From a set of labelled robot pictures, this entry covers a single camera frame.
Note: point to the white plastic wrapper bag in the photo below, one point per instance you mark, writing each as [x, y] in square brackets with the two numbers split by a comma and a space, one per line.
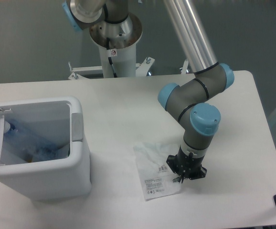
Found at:
[156, 178]

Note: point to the white pedestal base bracket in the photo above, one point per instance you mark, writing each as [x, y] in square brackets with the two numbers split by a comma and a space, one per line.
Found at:
[77, 73]

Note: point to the white bracket with bolt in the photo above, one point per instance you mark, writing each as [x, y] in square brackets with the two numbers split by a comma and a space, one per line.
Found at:
[143, 69]

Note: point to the white plastic trash can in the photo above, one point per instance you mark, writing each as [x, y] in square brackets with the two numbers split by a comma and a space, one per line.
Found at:
[59, 120]

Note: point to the clear plastic water bottle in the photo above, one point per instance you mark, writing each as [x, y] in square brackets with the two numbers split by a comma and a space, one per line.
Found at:
[24, 142]

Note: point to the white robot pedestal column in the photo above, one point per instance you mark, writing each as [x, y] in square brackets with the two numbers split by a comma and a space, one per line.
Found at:
[117, 46]

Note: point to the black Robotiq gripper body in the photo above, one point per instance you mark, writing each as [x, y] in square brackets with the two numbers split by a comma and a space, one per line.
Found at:
[189, 161]

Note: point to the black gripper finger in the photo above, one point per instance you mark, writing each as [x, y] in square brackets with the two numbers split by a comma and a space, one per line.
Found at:
[193, 174]
[176, 167]

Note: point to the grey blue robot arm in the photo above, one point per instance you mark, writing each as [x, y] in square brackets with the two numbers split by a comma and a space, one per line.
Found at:
[188, 103]

